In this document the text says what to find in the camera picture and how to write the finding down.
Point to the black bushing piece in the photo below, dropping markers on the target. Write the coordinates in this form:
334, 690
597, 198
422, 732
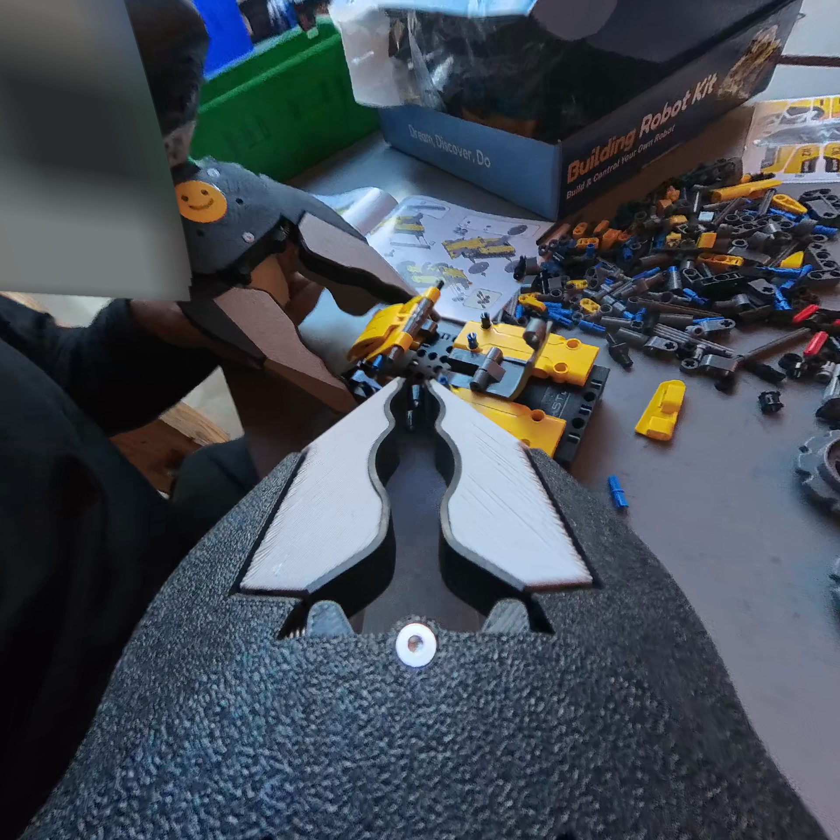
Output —
771, 400

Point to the yellow panel piece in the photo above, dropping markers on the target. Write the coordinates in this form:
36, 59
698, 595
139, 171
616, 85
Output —
663, 410

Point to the blue plastic bin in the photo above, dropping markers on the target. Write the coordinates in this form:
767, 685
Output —
223, 29

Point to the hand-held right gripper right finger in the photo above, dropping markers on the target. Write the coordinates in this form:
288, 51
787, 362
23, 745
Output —
512, 518

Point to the plastic bag of parts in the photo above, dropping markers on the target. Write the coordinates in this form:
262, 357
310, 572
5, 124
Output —
394, 59

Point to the open instruction booklet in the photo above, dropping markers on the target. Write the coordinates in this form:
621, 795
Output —
387, 223

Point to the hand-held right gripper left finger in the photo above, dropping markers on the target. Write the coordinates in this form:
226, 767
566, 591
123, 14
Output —
328, 512

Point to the person's black clothed body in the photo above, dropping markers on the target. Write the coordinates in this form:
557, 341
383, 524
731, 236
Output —
65, 590

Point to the blue pin piece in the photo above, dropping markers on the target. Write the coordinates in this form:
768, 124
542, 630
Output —
617, 492

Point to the blue kit box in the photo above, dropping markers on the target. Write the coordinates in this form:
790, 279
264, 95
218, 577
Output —
472, 157

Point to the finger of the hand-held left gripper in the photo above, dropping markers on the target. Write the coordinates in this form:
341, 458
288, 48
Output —
341, 253
275, 334

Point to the person's left hand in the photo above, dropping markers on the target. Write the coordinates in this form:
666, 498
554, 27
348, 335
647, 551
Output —
164, 321

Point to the yellow grey toy vehicle model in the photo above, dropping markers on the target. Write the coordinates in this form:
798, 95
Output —
525, 348

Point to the cluster of grey toy wheels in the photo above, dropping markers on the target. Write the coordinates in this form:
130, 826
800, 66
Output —
820, 469

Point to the yellow printed leaflet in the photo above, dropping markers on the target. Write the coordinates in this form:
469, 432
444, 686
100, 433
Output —
800, 138

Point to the pile of small building parts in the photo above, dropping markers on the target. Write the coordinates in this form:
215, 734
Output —
689, 275

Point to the green plastic bin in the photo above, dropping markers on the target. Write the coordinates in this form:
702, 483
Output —
275, 124

